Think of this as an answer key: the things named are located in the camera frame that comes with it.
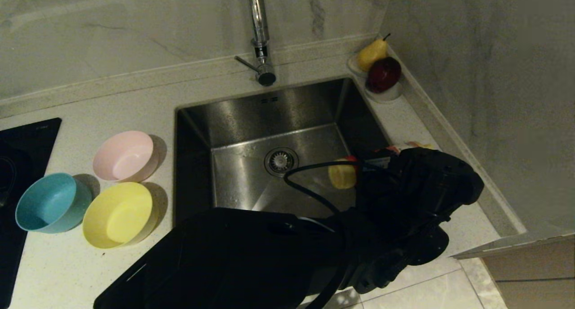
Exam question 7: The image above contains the orange yellow detergent bottle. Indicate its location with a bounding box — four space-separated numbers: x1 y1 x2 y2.
328 141 435 190

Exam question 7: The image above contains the stainless steel sink basin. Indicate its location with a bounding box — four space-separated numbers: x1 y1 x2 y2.
173 78 391 229

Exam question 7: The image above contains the chrome faucet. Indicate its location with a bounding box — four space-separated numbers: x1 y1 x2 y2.
235 0 277 86

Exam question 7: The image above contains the small white dish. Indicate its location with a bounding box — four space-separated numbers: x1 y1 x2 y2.
347 54 370 78
363 82 403 103

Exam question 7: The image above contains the round metal drain strainer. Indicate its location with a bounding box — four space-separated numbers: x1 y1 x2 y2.
264 147 300 178

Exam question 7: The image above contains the dark red apple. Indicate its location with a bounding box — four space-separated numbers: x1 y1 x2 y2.
366 57 402 94

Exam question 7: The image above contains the yellow pear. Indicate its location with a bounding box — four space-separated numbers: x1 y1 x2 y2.
357 34 390 72

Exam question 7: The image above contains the light wood cabinet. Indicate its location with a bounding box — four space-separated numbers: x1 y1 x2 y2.
481 239 575 309

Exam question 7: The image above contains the pink plastic bowl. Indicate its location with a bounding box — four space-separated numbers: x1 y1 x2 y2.
93 130 160 183

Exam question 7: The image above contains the yellow plastic bowl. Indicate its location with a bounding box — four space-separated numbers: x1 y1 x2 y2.
82 182 159 249

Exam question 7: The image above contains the blue plastic bowl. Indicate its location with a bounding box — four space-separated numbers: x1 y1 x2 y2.
16 173 93 234

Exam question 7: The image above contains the black glass cooktop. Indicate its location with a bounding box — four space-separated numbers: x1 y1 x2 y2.
0 117 62 309

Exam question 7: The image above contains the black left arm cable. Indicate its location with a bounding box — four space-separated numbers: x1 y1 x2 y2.
283 161 367 220

